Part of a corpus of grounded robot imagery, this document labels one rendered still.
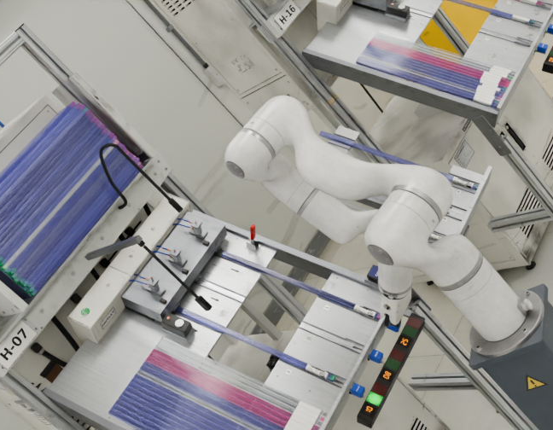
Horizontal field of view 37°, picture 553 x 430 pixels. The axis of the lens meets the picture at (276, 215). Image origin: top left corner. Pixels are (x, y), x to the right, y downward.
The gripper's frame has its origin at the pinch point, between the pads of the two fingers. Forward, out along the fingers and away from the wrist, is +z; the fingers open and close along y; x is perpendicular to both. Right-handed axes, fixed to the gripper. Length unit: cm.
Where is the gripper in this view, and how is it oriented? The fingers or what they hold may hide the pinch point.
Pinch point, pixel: (394, 319)
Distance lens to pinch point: 225.9
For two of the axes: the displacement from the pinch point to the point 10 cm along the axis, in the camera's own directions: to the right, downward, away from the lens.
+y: 4.9, -7.0, 5.2
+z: 1.0, 6.3, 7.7
